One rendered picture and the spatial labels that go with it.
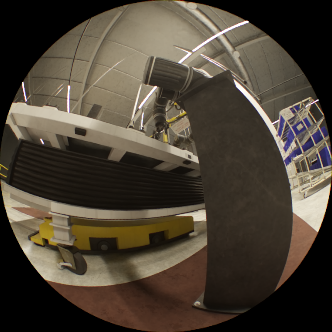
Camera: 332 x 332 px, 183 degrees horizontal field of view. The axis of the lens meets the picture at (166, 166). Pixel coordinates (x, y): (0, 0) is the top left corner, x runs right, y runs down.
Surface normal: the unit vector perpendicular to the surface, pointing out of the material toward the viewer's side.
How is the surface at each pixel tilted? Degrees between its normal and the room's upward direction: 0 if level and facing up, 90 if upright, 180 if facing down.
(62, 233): 90
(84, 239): 90
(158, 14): 175
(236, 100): 90
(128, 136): 90
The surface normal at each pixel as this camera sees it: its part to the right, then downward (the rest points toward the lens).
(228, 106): -0.68, -0.22
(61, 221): 0.63, -0.32
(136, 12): 0.01, 0.95
